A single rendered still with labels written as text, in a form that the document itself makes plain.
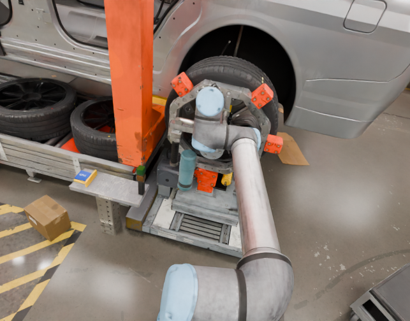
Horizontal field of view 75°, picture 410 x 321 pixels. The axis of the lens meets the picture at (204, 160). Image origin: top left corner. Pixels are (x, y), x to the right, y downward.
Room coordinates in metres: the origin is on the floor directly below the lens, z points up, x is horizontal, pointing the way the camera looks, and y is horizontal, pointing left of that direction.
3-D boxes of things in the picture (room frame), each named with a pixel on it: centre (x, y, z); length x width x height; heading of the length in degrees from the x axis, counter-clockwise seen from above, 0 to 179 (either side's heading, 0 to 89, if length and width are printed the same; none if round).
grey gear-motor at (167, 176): (1.54, 0.21, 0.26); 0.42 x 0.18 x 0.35; 175
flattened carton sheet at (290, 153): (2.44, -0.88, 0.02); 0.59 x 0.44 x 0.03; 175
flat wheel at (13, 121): (1.82, 1.47, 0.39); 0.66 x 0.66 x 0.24
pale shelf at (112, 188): (1.07, 0.53, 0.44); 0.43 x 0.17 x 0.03; 85
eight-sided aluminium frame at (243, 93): (1.25, -0.04, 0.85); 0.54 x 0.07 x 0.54; 85
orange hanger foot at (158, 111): (1.62, 0.41, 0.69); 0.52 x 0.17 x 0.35; 175
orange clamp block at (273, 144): (1.23, -0.35, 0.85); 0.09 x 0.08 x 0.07; 85
